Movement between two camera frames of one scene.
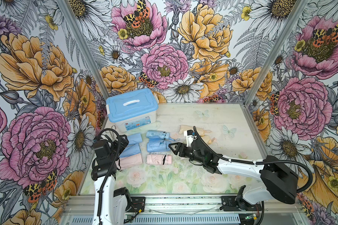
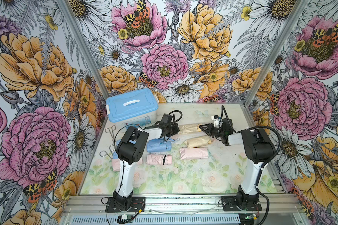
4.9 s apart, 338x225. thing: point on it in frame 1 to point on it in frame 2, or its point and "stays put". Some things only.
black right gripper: x=180 y=146 to x=209 y=130
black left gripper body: x=121 y=147 to x=172 y=130
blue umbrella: x=158 y=144 stays put
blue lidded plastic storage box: x=133 y=110 stays put
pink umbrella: x=161 y=159 stays put
